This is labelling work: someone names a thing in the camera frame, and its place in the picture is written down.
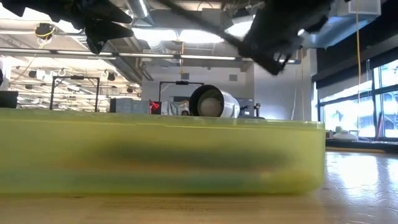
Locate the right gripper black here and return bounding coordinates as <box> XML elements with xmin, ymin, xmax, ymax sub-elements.
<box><xmin>239</xmin><ymin>0</ymin><xmax>333</xmax><ymax>76</ymax></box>

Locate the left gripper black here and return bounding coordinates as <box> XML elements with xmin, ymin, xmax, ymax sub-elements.
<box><xmin>71</xmin><ymin>0</ymin><xmax>135</xmax><ymax>55</ymax></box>

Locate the yellow-green translucent supply box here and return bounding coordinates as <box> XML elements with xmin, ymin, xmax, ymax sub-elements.
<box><xmin>0</xmin><ymin>108</ymin><xmax>326</xmax><ymax>196</ymax></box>

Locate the grey ceiling box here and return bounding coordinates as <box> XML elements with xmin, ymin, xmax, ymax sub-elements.
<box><xmin>201</xmin><ymin>7</ymin><xmax>222</xmax><ymax>27</ymax></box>

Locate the long ceiling light bar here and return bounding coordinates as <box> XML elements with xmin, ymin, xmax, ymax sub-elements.
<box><xmin>0</xmin><ymin>48</ymin><xmax>302</xmax><ymax>65</ymax></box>

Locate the grey metal cabinet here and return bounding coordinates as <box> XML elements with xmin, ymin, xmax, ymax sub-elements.
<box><xmin>238</xmin><ymin>98</ymin><xmax>256</xmax><ymax>118</ymax></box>

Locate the silver cylinder with black rim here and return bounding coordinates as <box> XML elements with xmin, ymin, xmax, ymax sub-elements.
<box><xmin>188</xmin><ymin>84</ymin><xmax>241</xmax><ymax>119</ymax></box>

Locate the red lit screen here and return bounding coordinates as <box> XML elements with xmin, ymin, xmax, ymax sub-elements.
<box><xmin>149</xmin><ymin>100</ymin><xmax>162</xmax><ymax>114</ymax></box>

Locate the grey white cloth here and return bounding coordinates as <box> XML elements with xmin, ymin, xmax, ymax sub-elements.
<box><xmin>161</xmin><ymin>100</ymin><xmax>190</xmax><ymax>116</ymax></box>

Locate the white dome-shaped object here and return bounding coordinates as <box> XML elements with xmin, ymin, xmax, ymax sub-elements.
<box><xmin>333</xmin><ymin>130</ymin><xmax>359</xmax><ymax>142</ymax></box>

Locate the black monitor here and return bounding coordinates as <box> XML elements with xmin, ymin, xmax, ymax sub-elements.
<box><xmin>0</xmin><ymin>90</ymin><xmax>19</xmax><ymax>109</ymax></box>

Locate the short silver round duct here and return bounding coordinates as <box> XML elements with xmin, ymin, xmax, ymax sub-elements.
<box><xmin>126</xmin><ymin>0</ymin><xmax>155</xmax><ymax>27</ymax></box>

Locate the black metal frame stand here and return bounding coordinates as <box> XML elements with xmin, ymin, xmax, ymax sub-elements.
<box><xmin>49</xmin><ymin>75</ymin><xmax>100</xmax><ymax>111</ymax></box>
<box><xmin>159</xmin><ymin>80</ymin><xmax>205</xmax><ymax>103</ymax></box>

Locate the black yellow cord reel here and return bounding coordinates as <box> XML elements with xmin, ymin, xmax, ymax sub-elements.
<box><xmin>34</xmin><ymin>22</ymin><xmax>57</xmax><ymax>40</ymax></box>

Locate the silver rectangular ventilation duct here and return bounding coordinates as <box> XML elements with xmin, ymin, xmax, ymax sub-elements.
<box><xmin>298</xmin><ymin>0</ymin><xmax>382</xmax><ymax>49</ymax></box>

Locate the window with black frame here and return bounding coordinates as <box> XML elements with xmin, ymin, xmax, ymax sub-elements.
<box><xmin>317</xmin><ymin>60</ymin><xmax>398</xmax><ymax>139</ymax></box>

